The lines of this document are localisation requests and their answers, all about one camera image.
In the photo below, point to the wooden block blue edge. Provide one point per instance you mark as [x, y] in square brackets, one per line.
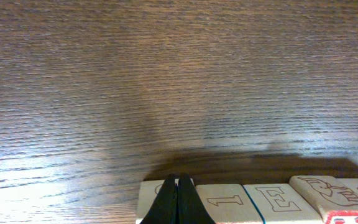
[281, 204]

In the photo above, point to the red E letter block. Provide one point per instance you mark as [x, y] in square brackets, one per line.
[334, 201]

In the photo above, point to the wooden block with drawing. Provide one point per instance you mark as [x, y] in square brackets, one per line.
[147, 194]

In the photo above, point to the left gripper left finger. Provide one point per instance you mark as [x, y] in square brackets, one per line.
[164, 208]

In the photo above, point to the red A letter block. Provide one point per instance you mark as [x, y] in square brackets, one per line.
[228, 203]

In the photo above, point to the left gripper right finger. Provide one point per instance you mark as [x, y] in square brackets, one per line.
[190, 209]

